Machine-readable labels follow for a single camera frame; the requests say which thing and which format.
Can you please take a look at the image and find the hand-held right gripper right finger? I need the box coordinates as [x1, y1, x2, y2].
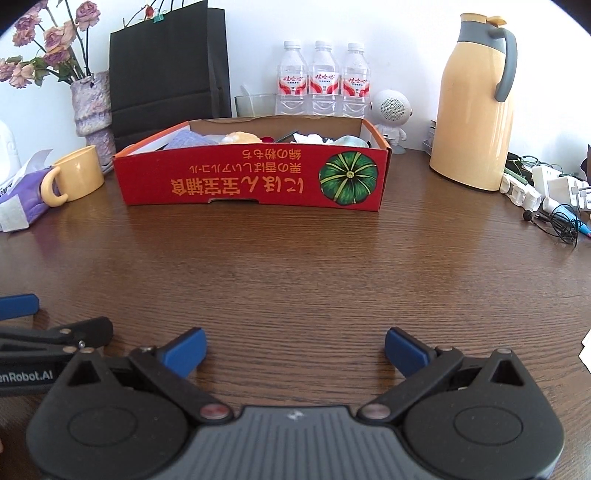
[358, 327, 527, 409]

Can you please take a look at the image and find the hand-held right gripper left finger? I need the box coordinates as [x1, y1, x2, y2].
[69, 327, 234, 410]

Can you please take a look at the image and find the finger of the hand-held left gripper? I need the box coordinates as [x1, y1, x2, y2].
[0, 294, 40, 320]
[0, 316, 114, 354]

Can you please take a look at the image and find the red cardboard box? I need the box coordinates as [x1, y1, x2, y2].
[113, 115, 392, 213]

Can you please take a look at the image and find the purple tissue pack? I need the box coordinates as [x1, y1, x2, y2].
[0, 150, 58, 232]

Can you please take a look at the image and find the yellow mug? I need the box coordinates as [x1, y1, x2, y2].
[41, 145, 105, 206]

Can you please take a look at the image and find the white rounded appliance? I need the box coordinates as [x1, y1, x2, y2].
[0, 119, 24, 192]

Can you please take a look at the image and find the white paper sheet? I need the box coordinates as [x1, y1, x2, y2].
[577, 329, 591, 370]

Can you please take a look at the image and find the white power strip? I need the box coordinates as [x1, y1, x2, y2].
[499, 168, 546, 208]

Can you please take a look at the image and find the mottled purple vase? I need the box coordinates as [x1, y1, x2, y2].
[70, 70, 116, 174]

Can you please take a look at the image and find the blue-grey fabric pouch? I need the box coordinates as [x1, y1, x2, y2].
[164, 130, 218, 149]

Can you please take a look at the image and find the orange and white plush toy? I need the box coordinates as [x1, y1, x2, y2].
[219, 131, 260, 146]

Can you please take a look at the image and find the white charger plug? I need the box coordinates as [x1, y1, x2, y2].
[531, 165, 566, 204]
[561, 178, 591, 212]

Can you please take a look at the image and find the white round robot speaker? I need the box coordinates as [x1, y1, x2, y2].
[369, 89, 413, 145]

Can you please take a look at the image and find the yellow thermos jug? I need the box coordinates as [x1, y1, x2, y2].
[428, 13, 519, 191]

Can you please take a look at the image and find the clear drinking glass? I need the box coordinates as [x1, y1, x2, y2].
[235, 93, 278, 120]

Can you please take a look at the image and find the red label water bottle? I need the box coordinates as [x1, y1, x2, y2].
[276, 41, 309, 116]
[308, 41, 341, 116]
[341, 42, 372, 117]

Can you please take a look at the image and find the black paper bag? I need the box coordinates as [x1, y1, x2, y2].
[108, 0, 232, 139]

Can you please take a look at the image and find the dried twig with red bud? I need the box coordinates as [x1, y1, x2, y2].
[124, 0, 160, 26]

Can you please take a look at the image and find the black earphone cable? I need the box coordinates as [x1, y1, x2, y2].
[522, 205, 581, 250]

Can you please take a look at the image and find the black green cable bundle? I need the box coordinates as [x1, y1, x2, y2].
[505, 154, 561, 178]

